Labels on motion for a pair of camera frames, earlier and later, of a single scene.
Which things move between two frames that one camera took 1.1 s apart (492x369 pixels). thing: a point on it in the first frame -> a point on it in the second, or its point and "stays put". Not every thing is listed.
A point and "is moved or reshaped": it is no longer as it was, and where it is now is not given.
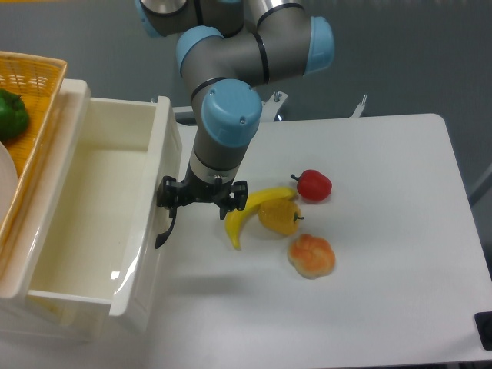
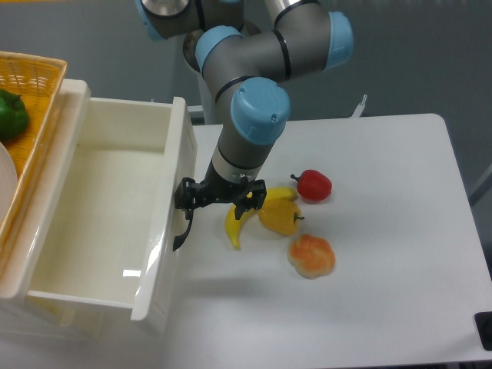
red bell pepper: [313, 184] stays put
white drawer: [113, 234] is moved or reshaped
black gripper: [192, 190] -> [247, 195]
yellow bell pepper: [280, 217] stays put
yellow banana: [235, 218] stays put
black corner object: [483, 321] stays put
